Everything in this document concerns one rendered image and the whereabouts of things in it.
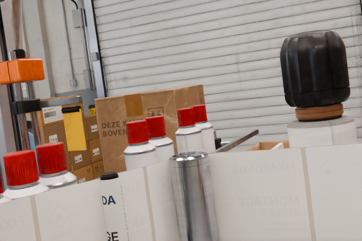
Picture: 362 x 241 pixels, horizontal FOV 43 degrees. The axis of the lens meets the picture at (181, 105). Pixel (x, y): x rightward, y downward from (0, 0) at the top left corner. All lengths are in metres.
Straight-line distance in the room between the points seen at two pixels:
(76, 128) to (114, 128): 0.68
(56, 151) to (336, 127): 0.33
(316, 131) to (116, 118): 0.80
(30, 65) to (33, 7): 5.81
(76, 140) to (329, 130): 0.32
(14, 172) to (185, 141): 0.43
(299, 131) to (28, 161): 0.32
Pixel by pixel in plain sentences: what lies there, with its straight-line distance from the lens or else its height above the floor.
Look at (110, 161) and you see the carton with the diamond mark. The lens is 1.32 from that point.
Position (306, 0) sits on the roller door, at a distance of 4.89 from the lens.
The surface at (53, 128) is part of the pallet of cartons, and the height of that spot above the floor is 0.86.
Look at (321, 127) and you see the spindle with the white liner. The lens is 0.58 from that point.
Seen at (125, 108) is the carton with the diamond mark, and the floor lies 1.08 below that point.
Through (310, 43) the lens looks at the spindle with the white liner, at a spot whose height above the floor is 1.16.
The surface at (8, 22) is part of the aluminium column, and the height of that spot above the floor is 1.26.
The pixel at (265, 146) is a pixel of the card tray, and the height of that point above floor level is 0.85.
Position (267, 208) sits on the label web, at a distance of 0.45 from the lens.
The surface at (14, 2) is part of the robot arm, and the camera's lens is 0.89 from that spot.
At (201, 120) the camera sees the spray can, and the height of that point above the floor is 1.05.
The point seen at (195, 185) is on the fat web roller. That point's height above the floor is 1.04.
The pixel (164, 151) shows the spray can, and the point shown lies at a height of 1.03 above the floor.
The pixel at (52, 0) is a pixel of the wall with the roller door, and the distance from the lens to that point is 6.32.
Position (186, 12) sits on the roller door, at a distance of 5.22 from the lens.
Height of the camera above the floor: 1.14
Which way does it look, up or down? 3 degrees down
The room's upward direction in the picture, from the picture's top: 8 degrees counter-clockwise
